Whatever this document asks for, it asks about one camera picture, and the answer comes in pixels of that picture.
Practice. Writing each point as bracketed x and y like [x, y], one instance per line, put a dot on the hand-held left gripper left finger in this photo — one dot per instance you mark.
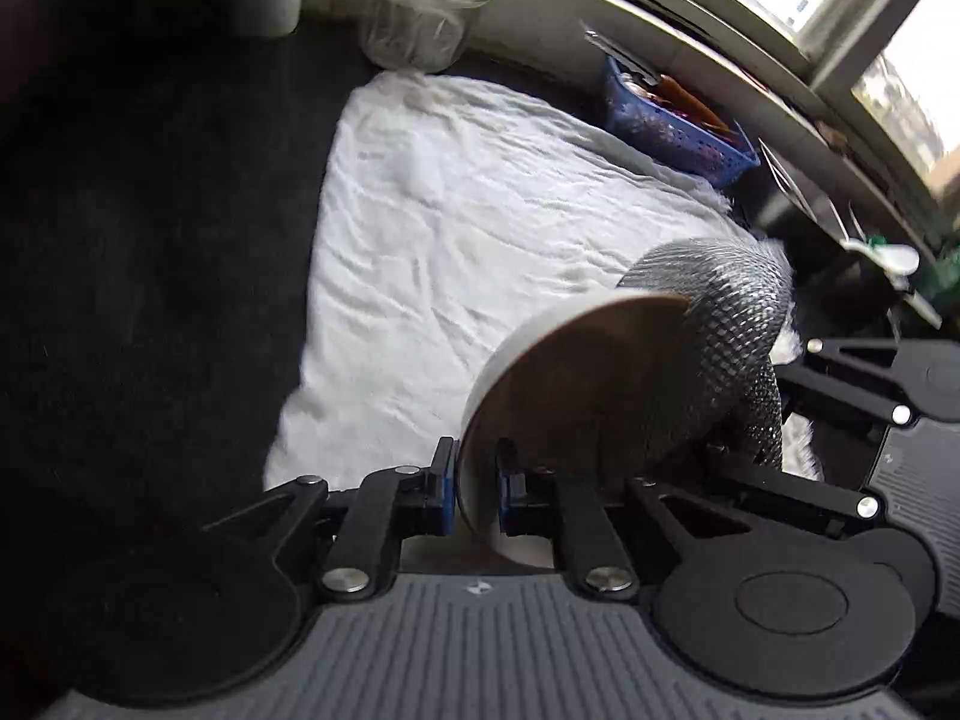
[446, 495]

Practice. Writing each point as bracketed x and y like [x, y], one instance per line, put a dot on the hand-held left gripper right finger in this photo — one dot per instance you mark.
[508, 499]

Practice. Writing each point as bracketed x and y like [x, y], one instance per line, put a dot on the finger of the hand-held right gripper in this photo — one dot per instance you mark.
[802, 495]
[847, 397]

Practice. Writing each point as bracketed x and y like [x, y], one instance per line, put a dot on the white bowl brown inside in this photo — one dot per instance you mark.
[585, 382]

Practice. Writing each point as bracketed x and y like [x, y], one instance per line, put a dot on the silver mesh scrubbing cloth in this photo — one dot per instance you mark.
[735, 315]

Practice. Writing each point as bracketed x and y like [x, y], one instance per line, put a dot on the white ladle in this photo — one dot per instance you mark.
[892, 259]

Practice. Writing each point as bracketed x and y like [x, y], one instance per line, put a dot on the green bottle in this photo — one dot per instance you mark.
[946, 281]

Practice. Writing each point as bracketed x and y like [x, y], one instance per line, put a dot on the steel tray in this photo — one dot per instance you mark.
[795, 191]

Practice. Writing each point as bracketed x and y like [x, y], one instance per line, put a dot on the white cloth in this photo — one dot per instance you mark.
[450, 240]

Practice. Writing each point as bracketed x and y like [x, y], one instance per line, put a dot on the blue plastic basket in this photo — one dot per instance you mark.
[675, 139]

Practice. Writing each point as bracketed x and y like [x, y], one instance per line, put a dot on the glass jar with lid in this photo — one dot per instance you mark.
[412, 26]

